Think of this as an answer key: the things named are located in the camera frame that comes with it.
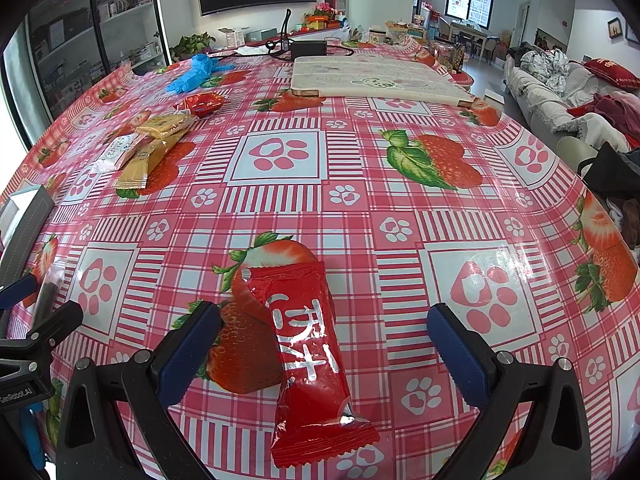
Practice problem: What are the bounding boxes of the small red figure-print packet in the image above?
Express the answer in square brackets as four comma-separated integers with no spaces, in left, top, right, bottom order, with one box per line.
[173,91,226,118]

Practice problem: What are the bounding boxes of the blue rubber gloves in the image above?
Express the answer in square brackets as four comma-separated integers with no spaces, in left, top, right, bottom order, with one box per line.
[165,53,235,95]

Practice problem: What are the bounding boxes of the grey dining table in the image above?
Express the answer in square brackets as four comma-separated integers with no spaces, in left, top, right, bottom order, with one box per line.
[450,20,501,63]

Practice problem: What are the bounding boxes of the glass display cabinet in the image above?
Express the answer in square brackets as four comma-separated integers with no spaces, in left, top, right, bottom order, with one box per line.
[0,0,168,126]

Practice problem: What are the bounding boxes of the maroon clothes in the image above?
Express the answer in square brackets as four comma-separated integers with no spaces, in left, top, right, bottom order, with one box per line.
[567,92,640,141]

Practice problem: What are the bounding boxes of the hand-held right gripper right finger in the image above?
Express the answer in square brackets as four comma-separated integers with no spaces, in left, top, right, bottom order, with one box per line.
[426,302,593,480]

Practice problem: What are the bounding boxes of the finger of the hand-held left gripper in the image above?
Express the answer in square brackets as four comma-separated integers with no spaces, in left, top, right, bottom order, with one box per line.
[0,272,41,333]
[25,300,85,356]

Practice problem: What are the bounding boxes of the red white-print snack packet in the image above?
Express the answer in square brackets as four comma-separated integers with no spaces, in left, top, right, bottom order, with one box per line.
[242,261,381,469]

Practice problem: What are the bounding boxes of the red cushion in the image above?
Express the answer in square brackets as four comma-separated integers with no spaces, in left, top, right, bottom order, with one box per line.
[582,57,640,92]

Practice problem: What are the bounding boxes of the person's left hand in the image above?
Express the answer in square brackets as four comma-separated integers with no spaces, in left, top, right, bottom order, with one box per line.
[20,404,47,472]

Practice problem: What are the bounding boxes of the long yellow snack packet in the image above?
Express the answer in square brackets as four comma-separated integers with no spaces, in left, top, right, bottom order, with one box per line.
[114,135,183,199]

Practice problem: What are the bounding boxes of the beige chair back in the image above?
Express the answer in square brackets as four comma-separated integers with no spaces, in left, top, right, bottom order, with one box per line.
[555,135,593,176]

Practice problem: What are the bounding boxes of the beige foam mat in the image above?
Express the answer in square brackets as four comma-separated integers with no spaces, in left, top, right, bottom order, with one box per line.
[291,55,473,107]

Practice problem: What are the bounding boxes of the white pink snack packet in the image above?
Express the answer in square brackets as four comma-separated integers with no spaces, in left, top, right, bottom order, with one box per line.
[92,133,142,173]

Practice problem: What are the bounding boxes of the clear plastic container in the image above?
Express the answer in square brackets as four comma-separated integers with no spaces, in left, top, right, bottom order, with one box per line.
[218,27,246,50]

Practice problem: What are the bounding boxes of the strawberry print tablecloth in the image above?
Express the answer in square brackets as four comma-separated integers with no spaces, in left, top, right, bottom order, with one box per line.
[0,40,640,480]

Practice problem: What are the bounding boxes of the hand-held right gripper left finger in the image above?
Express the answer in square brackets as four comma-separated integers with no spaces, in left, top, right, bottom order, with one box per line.
[56,300,223,480]

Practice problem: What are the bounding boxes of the grey white patterned blanket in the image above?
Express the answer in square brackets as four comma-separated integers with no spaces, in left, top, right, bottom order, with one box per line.
[520,45,573,92]

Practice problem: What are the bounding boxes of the white sofa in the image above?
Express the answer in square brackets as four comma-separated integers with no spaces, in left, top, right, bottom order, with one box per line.
[504,50,640,161]

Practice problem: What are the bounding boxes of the window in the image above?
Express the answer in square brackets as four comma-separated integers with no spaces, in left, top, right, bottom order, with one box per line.
[446,0,495,31]

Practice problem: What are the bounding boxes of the green potted plant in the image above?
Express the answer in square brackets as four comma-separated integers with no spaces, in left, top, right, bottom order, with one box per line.
[169,32,217,62]

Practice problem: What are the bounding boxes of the square yellow snack packet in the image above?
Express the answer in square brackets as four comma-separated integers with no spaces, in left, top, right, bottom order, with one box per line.
[135,113,197,140]

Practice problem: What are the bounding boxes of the black power adapter with cables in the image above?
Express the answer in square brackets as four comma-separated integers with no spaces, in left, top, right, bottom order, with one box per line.
[207,9,361,61]

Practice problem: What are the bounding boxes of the grey box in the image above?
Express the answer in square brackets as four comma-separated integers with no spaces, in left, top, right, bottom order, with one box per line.
[0,184,55,281]

